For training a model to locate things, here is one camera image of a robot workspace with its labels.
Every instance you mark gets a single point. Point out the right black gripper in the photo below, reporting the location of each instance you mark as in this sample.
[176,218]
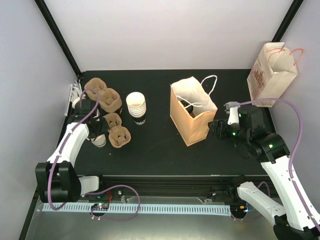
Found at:
[219,131]

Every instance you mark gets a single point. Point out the brown paper bag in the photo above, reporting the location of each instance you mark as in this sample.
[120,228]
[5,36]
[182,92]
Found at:
[197,93]

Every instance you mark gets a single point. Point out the stack of paper cups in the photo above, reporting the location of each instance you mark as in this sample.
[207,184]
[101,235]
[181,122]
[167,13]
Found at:
[136,104]

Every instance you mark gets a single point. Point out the cup holding white stirrers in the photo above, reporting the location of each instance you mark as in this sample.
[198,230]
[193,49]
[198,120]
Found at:
[74,102]

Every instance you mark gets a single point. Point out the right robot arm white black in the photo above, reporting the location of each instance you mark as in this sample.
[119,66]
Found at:
[294,218]

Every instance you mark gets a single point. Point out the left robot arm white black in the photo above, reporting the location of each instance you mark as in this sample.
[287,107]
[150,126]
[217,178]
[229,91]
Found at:
[57,180]

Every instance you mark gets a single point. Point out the white printed paper bag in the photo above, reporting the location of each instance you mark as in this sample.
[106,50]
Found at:
[273,71]

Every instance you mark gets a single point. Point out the right controller board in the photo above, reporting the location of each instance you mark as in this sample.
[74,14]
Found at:
[241,208]

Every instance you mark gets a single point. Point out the controller board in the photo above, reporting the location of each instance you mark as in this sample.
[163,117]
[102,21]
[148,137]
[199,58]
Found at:
[99,207]
[241,208]

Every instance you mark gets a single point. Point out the pulp cup carrier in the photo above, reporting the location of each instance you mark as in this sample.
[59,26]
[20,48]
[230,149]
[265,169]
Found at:
[96,83]
[109,100]
[118,135]

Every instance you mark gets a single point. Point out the rear pulp cup carrier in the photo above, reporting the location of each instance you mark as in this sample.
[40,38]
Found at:
[96,83]

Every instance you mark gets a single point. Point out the bundle of white stirrers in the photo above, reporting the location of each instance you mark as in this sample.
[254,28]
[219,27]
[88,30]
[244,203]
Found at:
[75,91]

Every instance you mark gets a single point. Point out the left controller board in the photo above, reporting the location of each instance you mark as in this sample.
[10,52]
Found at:
[99,207]

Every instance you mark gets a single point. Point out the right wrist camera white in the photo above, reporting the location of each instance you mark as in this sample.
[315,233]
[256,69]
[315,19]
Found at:
[231,108]

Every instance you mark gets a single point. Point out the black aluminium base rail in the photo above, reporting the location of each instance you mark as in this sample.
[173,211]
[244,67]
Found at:
[166,186]

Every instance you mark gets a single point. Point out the white slotted cable duct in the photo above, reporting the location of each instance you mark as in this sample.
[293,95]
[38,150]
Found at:
[131,208]

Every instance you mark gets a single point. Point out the right black frame post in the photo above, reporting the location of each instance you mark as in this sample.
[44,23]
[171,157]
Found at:
[285,23]

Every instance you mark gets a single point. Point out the black frame post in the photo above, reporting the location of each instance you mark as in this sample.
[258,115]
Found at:
[42,6]
[285,23]

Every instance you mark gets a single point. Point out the left black frame post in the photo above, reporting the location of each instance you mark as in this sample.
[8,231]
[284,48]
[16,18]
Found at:
[42,6]

